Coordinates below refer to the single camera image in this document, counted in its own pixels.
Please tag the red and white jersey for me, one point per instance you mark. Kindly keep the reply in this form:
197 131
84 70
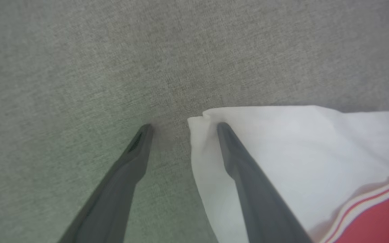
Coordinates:
309 152

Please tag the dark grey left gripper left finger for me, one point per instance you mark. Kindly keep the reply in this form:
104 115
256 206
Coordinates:
113 202

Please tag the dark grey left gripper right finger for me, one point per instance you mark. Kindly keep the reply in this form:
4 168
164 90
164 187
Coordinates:
258 202

